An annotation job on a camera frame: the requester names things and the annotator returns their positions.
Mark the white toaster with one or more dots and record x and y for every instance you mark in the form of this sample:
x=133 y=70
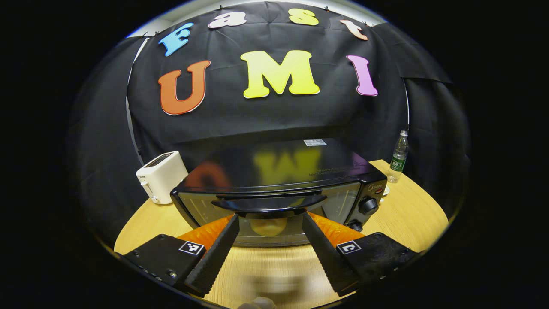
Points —
x=165 y=176

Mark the white square plate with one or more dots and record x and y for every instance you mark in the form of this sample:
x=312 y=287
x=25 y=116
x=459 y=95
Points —
x=385 y=192

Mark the clear plastic water bottle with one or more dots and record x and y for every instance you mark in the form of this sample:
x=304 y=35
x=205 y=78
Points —
x=399 y=161

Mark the black backdrop cloth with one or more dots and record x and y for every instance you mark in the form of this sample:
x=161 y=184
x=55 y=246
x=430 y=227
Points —
x=266 y=116

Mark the round golden bread bun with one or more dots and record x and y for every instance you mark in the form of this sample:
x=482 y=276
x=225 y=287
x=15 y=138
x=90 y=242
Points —
x=269 y=226

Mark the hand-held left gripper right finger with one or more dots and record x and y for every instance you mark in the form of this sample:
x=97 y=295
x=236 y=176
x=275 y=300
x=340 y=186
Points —
x=324 y=257

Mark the black electric oven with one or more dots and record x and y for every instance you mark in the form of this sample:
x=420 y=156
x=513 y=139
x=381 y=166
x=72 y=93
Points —
x=279 y=171

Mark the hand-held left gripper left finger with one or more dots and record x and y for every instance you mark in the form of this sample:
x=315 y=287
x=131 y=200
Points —
x=214 y=257

